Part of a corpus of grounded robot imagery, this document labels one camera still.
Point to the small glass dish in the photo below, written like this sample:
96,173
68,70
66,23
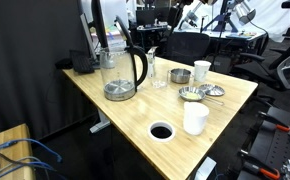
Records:
159,84

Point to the green soup carton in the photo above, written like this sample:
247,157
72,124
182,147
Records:
151,65

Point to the white desk grommet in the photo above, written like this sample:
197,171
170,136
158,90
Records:
150,126

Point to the small steel pot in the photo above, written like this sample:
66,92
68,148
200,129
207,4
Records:
180,76

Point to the white table leg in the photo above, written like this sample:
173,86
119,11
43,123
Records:
101,125

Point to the white ceramic mug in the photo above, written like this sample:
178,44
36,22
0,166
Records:
195,118

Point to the white printed cardboard box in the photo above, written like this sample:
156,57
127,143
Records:
118,40

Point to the white paper cup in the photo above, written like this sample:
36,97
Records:
202,70

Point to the black mesh office chair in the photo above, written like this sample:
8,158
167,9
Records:
188,46

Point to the empty steel bowl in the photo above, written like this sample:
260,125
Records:
212,90

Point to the black computer monitor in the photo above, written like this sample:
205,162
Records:
99,23

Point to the black perforated mounting board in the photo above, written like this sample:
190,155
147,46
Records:
268,146

